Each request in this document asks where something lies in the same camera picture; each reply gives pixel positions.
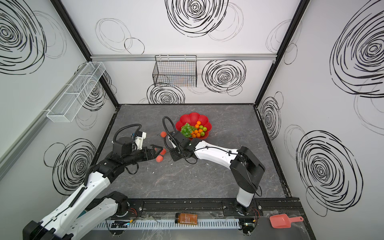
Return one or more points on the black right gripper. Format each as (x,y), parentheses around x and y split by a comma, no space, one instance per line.
(176,147)

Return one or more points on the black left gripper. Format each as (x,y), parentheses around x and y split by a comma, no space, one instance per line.
(148,152)

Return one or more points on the green fake grape bunch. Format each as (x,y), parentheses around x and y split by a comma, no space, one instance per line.
(188,130)

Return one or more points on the red flower-shaped fruit bowl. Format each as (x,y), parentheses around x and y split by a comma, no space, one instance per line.
(192,119)

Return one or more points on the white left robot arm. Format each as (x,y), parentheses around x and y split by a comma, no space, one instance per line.
(82,210)

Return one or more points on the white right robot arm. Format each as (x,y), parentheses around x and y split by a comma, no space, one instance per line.
(246,168)

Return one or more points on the brown bottle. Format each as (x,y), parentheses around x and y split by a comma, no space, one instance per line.
(186,219)

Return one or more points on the pink plastic scoop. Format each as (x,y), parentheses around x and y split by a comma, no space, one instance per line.
(283,221)

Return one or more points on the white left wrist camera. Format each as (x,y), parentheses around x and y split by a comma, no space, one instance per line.
(139,139)

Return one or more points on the black wire basket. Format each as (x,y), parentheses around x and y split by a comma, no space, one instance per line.
(176,73)

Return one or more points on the white slotted cable duct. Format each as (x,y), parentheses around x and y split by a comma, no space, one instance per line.
(203,224)

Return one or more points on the aluminium wall rail back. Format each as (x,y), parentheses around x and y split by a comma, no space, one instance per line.
(183,57)

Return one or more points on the clear wall shelf rack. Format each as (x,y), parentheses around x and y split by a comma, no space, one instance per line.
(83,92)

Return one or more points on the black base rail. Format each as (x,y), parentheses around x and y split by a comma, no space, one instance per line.
(226,206)

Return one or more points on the black corner frame post left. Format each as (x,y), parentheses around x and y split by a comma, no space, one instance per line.
(66,19)

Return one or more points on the black corner frame post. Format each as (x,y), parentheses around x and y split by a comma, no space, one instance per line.
(66,19)
(303,4)

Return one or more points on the black corner frame post right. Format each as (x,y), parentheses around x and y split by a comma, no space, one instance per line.
(303,4)

